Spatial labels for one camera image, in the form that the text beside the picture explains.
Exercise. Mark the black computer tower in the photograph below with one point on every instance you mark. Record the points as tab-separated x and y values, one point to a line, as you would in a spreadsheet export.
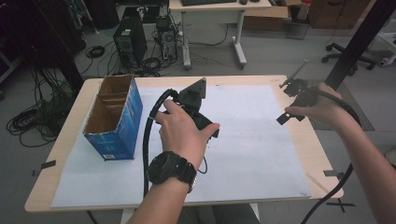
130	40

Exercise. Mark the black keyboard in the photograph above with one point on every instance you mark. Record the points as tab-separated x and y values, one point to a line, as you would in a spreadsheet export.
207	2

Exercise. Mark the black wristwatch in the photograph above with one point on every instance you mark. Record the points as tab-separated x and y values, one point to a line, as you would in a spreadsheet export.
169	166

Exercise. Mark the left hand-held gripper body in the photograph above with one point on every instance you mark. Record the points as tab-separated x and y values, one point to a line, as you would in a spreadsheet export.
193	93

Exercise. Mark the black metal pole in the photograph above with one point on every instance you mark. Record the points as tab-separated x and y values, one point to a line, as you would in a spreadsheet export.
361	40

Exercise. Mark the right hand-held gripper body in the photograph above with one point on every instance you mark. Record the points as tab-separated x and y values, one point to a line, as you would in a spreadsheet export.
303	93

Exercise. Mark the brown cardboard box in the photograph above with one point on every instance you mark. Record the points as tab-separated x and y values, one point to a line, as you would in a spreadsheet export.
266	18

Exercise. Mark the white desk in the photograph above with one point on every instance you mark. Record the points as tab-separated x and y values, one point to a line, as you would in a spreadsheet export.
214	12

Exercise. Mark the person's left hand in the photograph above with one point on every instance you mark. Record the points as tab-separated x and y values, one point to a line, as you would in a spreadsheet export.
180	133

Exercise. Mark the black tape strip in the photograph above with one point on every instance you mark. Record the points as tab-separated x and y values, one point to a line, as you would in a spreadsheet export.
333	173
46	165

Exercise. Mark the white paper mat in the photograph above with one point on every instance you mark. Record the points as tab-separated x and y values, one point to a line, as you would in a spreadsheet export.
249	155

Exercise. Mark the wooden cabinet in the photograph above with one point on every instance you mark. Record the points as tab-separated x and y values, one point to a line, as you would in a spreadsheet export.
337	14

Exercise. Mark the black office chair base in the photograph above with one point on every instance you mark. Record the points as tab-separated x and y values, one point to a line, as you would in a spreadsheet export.
342	56

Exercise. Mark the open computer tower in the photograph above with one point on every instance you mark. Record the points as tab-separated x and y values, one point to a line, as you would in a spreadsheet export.
167	39

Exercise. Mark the blue cardboard box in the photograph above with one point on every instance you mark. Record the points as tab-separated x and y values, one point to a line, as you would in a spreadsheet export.
124	130

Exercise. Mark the person's right hand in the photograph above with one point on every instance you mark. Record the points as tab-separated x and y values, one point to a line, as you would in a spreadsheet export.
327	109

